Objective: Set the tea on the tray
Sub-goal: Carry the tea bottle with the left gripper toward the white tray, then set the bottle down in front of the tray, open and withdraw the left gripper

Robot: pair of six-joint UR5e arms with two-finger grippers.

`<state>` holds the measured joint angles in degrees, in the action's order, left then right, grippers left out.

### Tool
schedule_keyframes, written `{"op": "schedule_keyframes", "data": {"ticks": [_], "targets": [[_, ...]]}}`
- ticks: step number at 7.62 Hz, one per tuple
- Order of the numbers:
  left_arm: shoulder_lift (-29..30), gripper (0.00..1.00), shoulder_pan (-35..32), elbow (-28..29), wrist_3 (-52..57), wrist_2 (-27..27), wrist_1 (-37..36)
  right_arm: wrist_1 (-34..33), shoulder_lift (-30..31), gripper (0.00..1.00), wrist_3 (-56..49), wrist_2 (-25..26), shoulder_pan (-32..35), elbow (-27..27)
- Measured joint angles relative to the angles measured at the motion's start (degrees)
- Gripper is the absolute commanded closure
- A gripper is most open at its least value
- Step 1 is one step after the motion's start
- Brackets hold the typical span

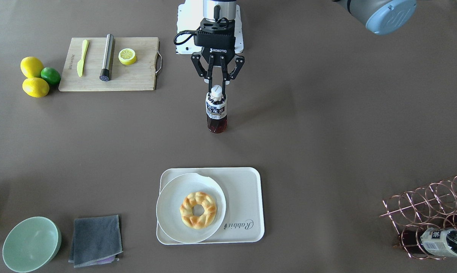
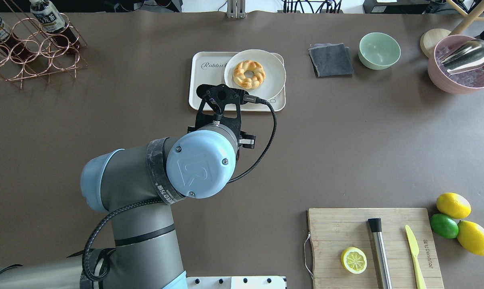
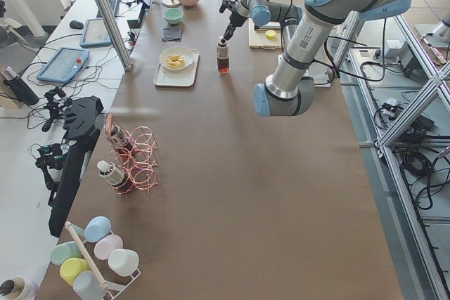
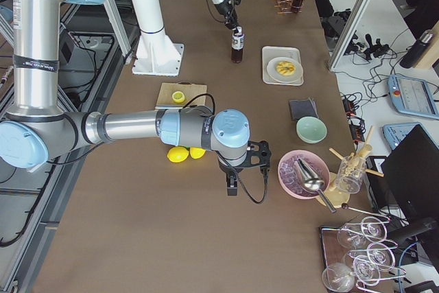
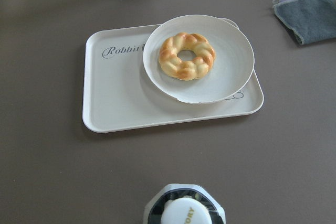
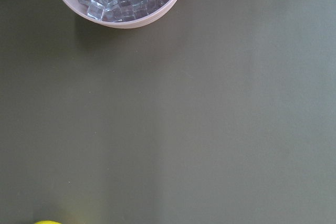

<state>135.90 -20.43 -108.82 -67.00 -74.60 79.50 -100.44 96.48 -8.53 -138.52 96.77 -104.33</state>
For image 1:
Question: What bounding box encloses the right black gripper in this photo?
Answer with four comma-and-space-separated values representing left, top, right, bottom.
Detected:
191, 17, 245, 92

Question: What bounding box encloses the tea bottle white cap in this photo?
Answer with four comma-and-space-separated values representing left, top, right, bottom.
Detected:
205, 85, 227, 133

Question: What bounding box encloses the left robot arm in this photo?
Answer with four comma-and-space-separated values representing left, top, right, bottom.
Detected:
333, 0, 417, 36

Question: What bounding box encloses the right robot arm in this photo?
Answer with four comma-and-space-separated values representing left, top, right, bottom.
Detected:
191, 0, 245, 95

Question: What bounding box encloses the cream rabbit tray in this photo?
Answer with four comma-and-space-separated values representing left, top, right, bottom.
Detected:
157, 166, 265, 245

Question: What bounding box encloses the tea bottle in rack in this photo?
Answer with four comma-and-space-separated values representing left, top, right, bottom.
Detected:
399, 227, 457, 258

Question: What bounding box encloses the bamboo cutting board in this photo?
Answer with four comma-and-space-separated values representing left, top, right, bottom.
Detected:
58, 37, 159, 92

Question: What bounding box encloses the half lemon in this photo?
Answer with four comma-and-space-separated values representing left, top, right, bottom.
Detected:
118, 48, 137, 65

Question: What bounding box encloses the steel muddler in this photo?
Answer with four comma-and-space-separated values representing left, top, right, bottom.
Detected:
100, 33, 114, 82

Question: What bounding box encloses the yellow-green plastic knife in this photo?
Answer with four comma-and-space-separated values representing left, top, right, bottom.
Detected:
77, 39, 89, 77

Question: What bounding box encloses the white plate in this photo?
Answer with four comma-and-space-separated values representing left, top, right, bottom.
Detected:
156, 173, 226, 243

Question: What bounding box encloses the green lime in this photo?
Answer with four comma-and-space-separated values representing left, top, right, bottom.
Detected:
40, 67, 61, 85

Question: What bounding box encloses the grey folded cloth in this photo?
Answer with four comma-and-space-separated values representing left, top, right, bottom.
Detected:
69, 215, 123, 268

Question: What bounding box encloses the mint green bowl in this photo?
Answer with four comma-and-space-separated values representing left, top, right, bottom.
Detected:
3, 217, 62, 273

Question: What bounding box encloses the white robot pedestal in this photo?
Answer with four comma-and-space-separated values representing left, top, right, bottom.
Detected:
175, 0, 244, 54

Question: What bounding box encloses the braided ring bread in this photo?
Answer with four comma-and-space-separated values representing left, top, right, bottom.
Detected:
179, 191, 218, 230

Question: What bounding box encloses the copper wire bottle rack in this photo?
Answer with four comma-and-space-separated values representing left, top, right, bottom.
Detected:
383, 175, 457, 260

